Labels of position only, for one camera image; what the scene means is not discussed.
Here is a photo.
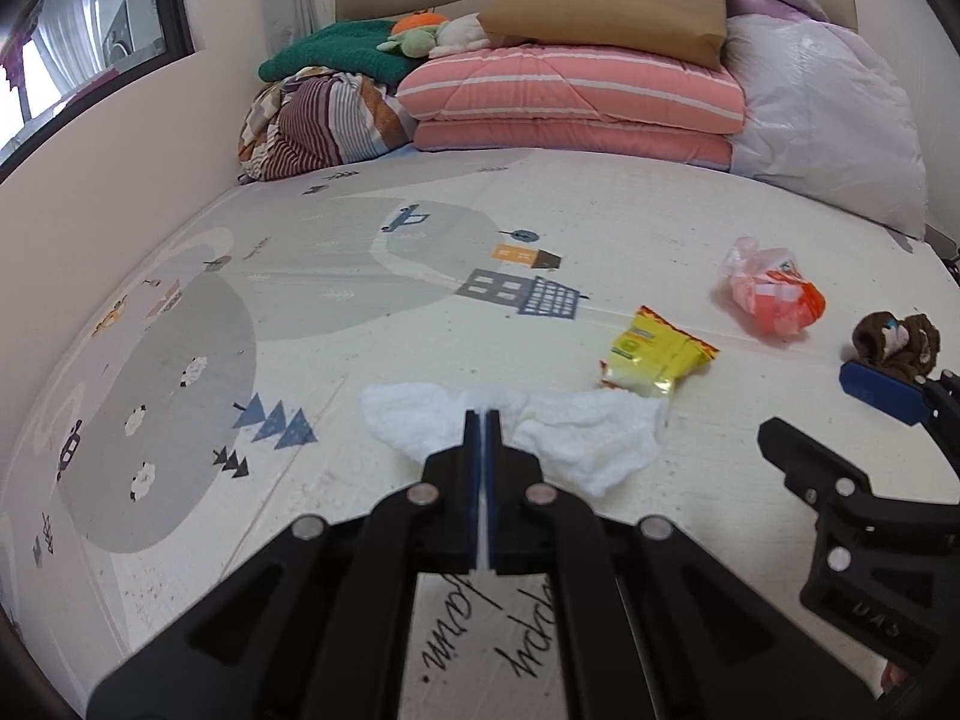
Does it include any window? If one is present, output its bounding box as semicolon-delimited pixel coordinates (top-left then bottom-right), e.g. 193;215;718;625
0;0;197;185

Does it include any orange plastic bag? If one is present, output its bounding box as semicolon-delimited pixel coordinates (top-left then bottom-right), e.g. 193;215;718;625
721;236;827;340

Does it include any green blanket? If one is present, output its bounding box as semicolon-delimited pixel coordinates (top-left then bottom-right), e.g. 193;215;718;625
259;19;421;87

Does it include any green and orange plush toy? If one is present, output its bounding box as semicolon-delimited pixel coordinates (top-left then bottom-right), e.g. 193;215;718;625
377;7;488;59

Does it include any pink striped quilt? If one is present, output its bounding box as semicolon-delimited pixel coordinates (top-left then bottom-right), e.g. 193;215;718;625
395;45;747;170

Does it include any white pillow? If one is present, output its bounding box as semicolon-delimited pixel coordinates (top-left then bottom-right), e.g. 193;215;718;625
724;15;931;241

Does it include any white tissue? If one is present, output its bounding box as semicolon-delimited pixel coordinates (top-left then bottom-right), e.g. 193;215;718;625
361;382;670;500

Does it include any yellow snack packet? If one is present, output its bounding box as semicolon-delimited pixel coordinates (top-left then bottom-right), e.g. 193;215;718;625
598;305;721;398

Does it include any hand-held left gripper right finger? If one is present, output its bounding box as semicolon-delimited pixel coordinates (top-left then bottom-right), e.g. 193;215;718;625
484;409;882;720

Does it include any striped patchwork quilt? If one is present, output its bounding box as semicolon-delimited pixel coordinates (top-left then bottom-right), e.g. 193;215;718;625
238;67;417;182

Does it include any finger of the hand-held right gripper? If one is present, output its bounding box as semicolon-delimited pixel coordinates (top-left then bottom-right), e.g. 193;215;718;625
757;418;960;548
838;360;960;477

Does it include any brown plush toy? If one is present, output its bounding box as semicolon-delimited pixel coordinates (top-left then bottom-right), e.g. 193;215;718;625
851;310;942;383

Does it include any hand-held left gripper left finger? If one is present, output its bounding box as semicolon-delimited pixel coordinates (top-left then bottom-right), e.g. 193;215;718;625
86;409;488;720

